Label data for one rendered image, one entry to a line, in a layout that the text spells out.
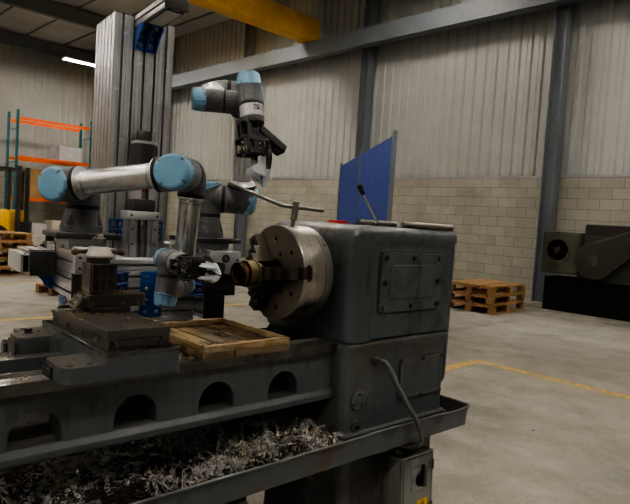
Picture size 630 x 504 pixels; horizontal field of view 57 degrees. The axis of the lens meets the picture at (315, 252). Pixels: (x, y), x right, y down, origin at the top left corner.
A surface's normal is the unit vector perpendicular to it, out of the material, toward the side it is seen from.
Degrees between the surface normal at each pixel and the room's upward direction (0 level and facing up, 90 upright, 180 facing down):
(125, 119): 90
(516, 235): 90
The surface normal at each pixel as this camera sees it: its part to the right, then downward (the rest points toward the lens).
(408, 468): 0.67, 0.04
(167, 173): -0.03, 0.04
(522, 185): -0.71, -0.01
